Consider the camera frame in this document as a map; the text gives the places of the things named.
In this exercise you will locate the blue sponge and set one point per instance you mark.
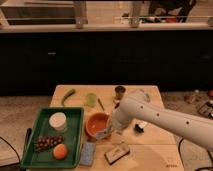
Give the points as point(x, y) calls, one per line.
point(87, 154)

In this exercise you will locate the green chili pepper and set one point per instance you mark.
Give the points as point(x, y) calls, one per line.
point(66, 95)

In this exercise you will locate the bunch of dark grapes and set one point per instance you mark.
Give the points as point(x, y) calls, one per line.
point(45, 142)

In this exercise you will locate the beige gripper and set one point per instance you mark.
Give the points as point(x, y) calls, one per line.
point(110, 128)

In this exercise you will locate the small metal cup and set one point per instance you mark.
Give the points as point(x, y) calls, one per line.
point(120, 90)

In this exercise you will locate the green pen stick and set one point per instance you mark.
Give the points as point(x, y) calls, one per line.
point(100, 103)

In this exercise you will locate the white handled black brush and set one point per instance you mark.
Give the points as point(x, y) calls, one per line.
point(139, 127)

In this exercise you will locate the grey-blue towel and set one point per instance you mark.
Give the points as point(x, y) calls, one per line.
point(102, 134)

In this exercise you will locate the wooden block eraser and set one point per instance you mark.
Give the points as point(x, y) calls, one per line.
point(117, 152)

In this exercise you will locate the black tool beside tray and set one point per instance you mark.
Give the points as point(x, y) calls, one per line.
point(27, 137)

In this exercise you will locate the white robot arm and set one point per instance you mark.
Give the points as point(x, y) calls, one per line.
point(137, 105)

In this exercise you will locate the white round container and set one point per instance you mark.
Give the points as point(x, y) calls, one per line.
point(58, 121)

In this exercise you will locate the light green small cup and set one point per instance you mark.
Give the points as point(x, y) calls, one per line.
point(91, 99)

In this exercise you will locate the orange-red bowl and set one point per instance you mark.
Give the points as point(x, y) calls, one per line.
point(96, 122)

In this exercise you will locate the green plastic tray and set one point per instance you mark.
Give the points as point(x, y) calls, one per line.
point(36, 156)

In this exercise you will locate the orange fruit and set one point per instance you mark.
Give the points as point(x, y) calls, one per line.
point(60, 151)

